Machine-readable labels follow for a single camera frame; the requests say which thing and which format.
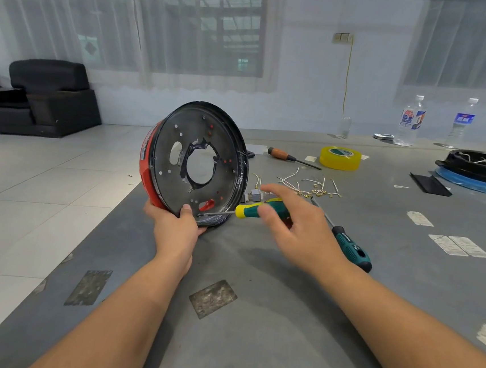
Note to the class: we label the person's right hand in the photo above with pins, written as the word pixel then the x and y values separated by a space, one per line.
pixel 306 235

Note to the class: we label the person's left hand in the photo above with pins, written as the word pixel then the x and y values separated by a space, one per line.
pixel 173 239

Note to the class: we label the person's left thumb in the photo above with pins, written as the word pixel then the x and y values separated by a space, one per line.
pixel 187 215

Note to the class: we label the person's right thumb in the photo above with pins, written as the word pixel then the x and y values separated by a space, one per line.
pixel 270 218

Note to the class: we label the red black cooker base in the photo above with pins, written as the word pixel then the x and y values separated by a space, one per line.
pixel 174 141

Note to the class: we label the person's right forearm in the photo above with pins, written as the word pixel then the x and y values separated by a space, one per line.
pixel 407 347

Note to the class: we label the person's left forearm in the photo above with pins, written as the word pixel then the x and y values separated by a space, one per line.
pixel 126 324

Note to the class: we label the small grey relay part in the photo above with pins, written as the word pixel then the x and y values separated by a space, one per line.
pixel 255 195

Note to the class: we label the yellow tape roll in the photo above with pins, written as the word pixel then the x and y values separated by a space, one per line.
pixel 339 161

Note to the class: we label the small white black device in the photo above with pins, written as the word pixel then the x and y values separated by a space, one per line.
pixel 384 136

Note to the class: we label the flat black plastic plate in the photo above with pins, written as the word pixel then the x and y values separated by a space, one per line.
pixel 429 184

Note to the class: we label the clear bottle red blue label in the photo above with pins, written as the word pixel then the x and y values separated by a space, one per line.
pixel 411 121

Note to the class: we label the black armchair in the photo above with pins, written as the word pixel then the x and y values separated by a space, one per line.
pixel 45 98

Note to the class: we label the grey framed window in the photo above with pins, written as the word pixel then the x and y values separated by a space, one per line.
pixel 203 19

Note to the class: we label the wide sheer white curtain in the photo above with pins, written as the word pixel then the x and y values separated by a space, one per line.
pixel 70 19

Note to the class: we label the narrow sheer white curtain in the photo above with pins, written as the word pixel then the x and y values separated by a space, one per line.
pixel 474 50

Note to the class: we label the wall switch plate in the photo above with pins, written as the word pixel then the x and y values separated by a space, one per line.
pixel 342 37

